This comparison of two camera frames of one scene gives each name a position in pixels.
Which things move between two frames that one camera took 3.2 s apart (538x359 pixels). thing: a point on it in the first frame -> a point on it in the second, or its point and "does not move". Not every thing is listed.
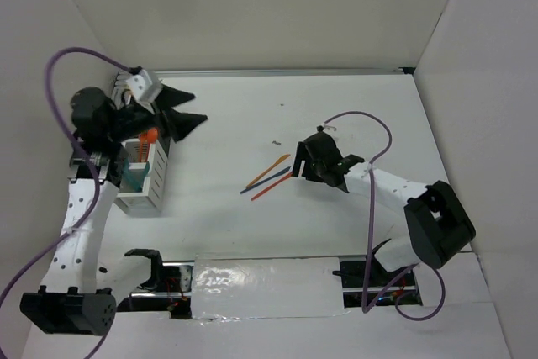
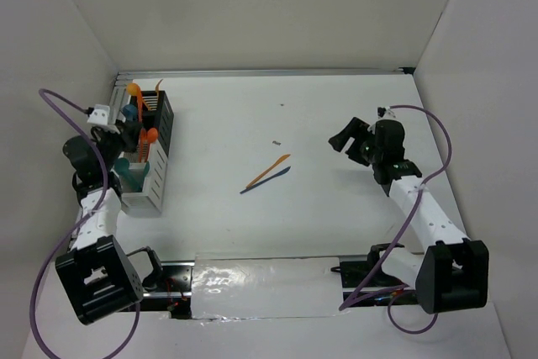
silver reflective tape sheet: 241,286 does not move
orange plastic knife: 271,187 -> 141,144
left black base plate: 172,295 does not move
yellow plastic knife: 267,170 does not move
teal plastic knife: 146,170 does not move
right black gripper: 303,154 -> 355,128
